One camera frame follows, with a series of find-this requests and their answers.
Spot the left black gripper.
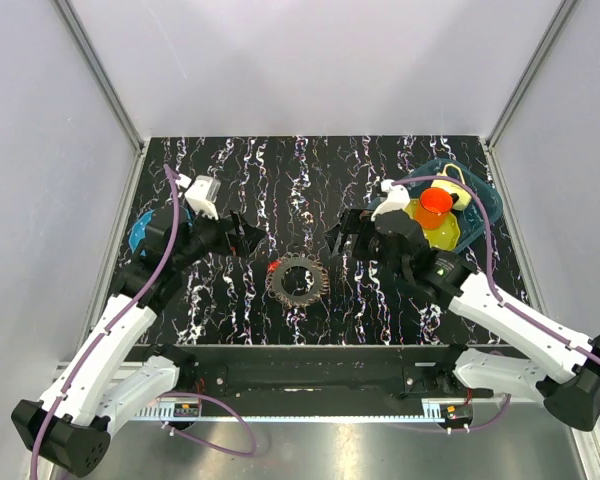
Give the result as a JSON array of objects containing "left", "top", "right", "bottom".
[{"left": 173, "top": 203, "right": 266, "bottom": 271}]

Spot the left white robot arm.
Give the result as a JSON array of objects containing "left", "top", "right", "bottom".
[{"left": 11, "top": 207, "right": 266, "bottom": 479}]

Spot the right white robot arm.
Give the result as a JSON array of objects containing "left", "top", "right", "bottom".
[{"left": 325, "top": 209, "right": 600, "bottom": 432}]

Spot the orange plastic cup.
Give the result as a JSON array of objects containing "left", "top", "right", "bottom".
[{"left": 414, "top": 187, "right": 454, "bottom": 230}]

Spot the blue dotted plate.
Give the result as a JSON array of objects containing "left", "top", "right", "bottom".
[{"left": 128, "top": 210, "right": 154, "bottom": 257}]

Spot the yellow plate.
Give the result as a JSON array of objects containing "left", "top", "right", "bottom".
[{"left": 404, "top": 199, "right": 461, "bottom": 251}]

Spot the yellow toy handbag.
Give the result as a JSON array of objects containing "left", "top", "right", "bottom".
[{"left": 431, "top": 163, "right": 472, "bottom": 212}]

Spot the teal plastic tray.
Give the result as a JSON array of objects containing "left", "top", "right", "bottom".
[{"left": 367, "top": 158, "right": 504, "bottom": 255}]

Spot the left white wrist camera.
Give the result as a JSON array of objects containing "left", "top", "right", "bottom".
[{"left": 184, "top": 176, "right": 221, "bottom": 220}]

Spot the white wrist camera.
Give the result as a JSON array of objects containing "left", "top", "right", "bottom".
[
  {"left": 371, "top": 182, "right": 411, "bottom": 222},
  {"left": 184, "top": 176, "right": 221, "bottom": 220}
]

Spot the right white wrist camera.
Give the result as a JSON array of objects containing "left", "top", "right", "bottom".
[{"left": 371, "top": 182, "right": 411, "bottom": 222}]

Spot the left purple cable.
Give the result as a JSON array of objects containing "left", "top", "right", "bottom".
[{"left": 32, "top": 163, "right": 259, "bottom": 480}]

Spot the purple cable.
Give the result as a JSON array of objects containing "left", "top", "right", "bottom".
[
  {"left": 382, "top": 175, "right": 600, "bottom": 419},
  {"left": 32, "top": 163, "right": 259, "bottom": 480}
]

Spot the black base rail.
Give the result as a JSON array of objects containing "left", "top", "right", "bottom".
[{"left": 114, "top": 343, "right": 486, "bottom": 401}]

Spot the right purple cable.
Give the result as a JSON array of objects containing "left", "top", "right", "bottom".
[{"left": 382, "top": 175, "right": 600, "bottom": 419}]

